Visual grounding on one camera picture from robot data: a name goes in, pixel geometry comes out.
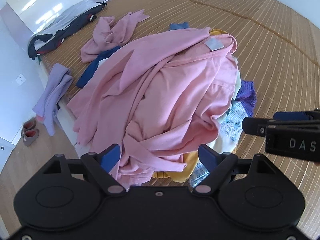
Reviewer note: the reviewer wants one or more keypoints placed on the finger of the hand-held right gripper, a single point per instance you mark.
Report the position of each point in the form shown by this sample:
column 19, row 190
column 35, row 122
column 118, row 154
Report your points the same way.
column 253, row 126
column 290, row 115

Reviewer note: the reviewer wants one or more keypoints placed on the white glossy headboard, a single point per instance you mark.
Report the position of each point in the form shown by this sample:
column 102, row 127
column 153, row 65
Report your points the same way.
column 37, row 5

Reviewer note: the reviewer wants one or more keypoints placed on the pink bunny print shirt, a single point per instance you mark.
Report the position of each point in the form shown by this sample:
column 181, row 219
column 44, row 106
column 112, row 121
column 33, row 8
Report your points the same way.
column 162, row 92

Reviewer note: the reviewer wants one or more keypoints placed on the plain pink garment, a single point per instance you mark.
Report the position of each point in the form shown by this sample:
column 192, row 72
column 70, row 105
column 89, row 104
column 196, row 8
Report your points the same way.
column 110, row 32

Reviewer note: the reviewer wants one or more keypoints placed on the navy and white jacket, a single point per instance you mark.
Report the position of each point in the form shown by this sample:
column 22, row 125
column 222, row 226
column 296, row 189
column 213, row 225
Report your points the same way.
column 62, row 27

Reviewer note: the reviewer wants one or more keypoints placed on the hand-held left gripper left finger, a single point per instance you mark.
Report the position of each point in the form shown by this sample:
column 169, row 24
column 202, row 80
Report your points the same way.
column 111, row 158

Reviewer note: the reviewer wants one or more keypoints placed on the white wall socket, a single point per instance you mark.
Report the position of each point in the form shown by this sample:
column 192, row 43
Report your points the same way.
column 20, row 79

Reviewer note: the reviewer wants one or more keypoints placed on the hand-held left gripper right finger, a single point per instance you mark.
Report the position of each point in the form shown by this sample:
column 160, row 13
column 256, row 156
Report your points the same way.
column 207, row 155

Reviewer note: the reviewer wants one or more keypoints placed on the lavender garment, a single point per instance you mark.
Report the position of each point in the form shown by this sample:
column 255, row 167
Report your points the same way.
column 56, row 85

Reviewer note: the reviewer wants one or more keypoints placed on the yellow garment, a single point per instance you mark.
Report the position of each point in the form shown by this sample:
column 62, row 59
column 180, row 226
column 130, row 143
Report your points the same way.
column 185, row 166

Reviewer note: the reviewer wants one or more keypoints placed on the blue garment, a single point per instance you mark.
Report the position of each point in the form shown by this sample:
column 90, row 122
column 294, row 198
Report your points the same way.
column 92, row 70

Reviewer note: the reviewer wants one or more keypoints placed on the purple knit garment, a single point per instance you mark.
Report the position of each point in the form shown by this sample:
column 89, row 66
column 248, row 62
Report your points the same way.
column 247, row 95

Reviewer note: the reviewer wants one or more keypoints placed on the light blue knit cloth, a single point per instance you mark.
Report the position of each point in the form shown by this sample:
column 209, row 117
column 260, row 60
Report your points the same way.
column 235, row 122

